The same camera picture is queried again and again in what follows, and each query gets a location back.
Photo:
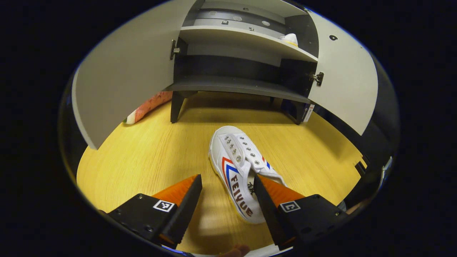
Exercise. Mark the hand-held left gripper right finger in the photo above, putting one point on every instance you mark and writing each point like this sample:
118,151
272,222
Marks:
267,214

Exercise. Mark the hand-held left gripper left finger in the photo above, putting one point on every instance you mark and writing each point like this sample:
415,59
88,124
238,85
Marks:
187,210

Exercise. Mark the white canvas shoe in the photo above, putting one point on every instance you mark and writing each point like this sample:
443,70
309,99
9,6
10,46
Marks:
291,38
232,167

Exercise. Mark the white and grey shoe cabinet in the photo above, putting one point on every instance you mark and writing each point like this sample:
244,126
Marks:
232,85

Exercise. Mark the white door with phone sticker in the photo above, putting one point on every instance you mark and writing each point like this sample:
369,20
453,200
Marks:
125,71

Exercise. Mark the white door with cat sticker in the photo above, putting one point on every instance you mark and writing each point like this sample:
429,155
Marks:
342,78

